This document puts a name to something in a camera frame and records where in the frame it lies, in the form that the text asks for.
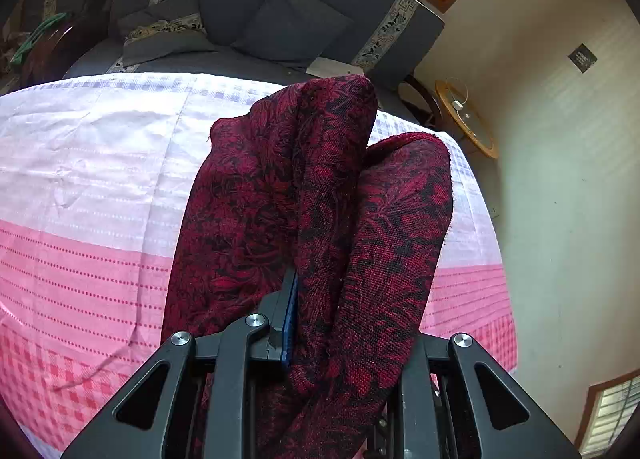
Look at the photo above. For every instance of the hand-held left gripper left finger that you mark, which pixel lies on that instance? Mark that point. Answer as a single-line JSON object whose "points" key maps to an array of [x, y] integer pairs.
{"points": [[290, 324]]}

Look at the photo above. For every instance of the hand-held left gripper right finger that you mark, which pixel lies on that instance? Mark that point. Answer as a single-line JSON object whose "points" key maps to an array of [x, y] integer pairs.
{"points": [[470, 364]]}

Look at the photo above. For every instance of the dark red patterned sweater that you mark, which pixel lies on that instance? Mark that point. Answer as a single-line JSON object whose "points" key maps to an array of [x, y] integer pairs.
{"points": [[325, 199]]}

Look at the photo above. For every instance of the louvered wooden panel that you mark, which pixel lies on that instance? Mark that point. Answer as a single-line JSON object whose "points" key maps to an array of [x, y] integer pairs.
{"points": [[612, 409]]}

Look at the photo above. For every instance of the pink checked bed sheet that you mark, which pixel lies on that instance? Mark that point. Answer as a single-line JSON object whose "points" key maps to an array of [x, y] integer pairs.
{"points": [[90, 239]]}

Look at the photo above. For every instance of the round wooden side table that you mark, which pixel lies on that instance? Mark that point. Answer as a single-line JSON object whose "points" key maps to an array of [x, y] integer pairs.
{"points": [[475, 129]]}

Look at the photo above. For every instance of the white paper sheet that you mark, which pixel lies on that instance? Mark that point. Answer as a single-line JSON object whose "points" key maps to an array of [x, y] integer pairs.
{"points": [[330, 68]]}

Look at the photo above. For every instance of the plain grey-blue pillow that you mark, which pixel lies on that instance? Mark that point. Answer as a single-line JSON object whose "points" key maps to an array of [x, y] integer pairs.
{"points": [[295, 24]]}

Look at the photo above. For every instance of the patterned grey pillow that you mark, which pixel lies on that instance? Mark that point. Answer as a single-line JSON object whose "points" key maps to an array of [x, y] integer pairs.
{"points": [[165, 36]]}

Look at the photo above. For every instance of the dark wall plaque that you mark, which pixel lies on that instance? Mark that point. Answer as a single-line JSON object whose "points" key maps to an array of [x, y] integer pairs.
{"points": [[582, 58]]}

